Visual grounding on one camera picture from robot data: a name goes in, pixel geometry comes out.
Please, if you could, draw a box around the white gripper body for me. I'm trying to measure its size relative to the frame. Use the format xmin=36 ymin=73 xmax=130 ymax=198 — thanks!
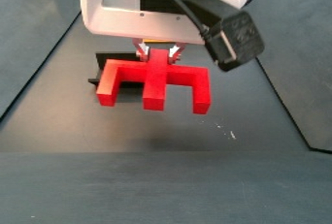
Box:
xmin=80 ymin=0 xmax=246 ymax=45

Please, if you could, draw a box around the red cross-shaped block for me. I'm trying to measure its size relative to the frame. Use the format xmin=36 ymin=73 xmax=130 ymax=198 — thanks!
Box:
xmin=96 ymin=48 xmax=211 ymax=114

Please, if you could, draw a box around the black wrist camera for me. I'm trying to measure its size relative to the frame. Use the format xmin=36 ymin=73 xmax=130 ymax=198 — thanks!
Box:
xmin=140 ymin=0 xmax=265 ymax=72

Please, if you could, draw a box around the black camera cable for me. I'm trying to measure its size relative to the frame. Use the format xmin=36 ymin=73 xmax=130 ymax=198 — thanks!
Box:
xmin=146 ymin=0 xmax=213 ymax=42

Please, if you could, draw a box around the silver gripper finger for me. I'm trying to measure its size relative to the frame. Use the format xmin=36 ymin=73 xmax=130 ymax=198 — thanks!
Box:
xmin=132 ymin=38 xmax=149 ymax=61
xmin=169 ymin=43 xmax=186 ymax=64

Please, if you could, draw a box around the black block holder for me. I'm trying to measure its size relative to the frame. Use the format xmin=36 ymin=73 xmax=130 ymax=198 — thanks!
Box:
xmin=87 ymin=51 xmax=146 ymax=89

